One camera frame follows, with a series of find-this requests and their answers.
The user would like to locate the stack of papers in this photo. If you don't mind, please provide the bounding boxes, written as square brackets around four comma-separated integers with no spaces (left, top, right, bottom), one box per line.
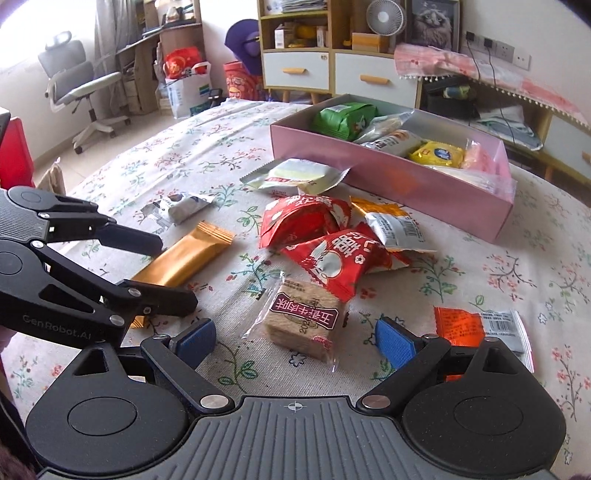
[279,0,328,14]

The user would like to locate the red gift bag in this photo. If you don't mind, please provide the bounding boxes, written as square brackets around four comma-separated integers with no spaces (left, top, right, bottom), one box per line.
[224,61,264,100]

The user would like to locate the pink patterned cloth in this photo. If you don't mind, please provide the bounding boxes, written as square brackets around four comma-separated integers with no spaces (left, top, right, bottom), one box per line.
[394,43,591,127]

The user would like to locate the brown cracker packet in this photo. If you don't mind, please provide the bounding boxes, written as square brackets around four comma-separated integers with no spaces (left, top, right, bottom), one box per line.
[242,272,350,372]

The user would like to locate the orange white snack packet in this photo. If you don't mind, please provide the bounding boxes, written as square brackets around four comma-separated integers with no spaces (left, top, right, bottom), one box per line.
[434,307,536,374]
[351,196,437,252]

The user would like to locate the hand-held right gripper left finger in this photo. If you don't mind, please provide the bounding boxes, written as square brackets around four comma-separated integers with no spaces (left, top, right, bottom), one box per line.
[69,318,235,414]

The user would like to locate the grey office chair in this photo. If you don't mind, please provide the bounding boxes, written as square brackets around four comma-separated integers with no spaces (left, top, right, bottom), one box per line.
[38,31,131,154]

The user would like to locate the cat picture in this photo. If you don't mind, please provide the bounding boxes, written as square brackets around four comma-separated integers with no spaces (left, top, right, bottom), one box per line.
[411,0,461,51]

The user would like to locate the white drawer orange handle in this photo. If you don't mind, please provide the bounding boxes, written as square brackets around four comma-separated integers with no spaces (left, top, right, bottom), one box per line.
[333,52,423,109]
[262,51,331,92]
[545,113,591,178]

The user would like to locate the gold wafer bar packet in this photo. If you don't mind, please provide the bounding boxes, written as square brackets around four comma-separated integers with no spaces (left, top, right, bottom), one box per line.
[130,222,236,328]

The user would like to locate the folded cloth pile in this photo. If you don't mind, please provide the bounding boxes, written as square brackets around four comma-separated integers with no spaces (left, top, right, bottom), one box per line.
[475,105,543,151]

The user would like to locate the red plastic bag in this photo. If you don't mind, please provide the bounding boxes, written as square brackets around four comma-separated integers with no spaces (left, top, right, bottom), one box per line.
[164,47,204,80]

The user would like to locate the pink cardboard box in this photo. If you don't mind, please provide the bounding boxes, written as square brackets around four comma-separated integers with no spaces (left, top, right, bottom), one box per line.
[269,93,517,244]

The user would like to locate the black cable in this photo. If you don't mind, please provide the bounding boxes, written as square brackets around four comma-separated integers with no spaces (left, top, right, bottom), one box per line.
[466,37,518,139]

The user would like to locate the grey white cookie packet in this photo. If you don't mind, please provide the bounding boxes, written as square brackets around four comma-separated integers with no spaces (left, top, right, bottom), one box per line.
[365,130,423,158]

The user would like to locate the wall socket row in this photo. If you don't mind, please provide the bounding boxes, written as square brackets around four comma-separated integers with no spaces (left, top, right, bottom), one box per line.
[465,31,531,71]

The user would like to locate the pale yellow snack packet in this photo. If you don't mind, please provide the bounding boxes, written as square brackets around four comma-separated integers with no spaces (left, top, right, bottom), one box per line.
[240,158,352,197]

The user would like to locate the yellow box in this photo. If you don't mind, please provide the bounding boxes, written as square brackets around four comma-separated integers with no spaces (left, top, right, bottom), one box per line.
[352,32,391,52]

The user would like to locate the floral cloth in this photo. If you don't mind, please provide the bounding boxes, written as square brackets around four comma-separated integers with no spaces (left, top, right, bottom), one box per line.
[0,99,591,439]

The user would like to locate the small grey snack packet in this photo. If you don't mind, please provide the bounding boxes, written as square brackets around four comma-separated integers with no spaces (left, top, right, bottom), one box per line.
[141,193,218,227]

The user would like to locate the white shopping bag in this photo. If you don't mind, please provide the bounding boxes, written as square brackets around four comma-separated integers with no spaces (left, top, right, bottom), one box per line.
[165,60,214,118]

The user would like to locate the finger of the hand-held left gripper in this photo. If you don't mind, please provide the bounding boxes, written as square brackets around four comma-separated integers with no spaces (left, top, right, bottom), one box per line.
[0,187,164,257]
[30,244,199,333]

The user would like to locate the red snack packet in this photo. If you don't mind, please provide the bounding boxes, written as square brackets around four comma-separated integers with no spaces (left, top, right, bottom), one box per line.
[259,195,352,250]
[281,222,411,303]

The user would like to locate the white desk fan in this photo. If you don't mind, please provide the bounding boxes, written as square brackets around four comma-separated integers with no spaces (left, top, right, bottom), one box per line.
[367,0,407,35]

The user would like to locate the pink clear snack packet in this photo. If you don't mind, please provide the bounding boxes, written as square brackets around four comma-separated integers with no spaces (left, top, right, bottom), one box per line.
[462,138,517,204]

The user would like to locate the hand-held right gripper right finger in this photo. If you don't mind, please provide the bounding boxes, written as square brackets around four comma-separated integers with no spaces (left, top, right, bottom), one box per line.
[356,316,525,411]

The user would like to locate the green snack packet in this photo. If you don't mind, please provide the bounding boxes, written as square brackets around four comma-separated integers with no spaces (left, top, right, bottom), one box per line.
[313,103,379,141]

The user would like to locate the wooden desk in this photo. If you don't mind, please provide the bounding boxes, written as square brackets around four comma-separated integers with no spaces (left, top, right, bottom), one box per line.
[115,0,204,116]

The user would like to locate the black storage box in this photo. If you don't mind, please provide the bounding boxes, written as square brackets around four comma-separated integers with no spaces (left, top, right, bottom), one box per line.
[425,78,481,118]

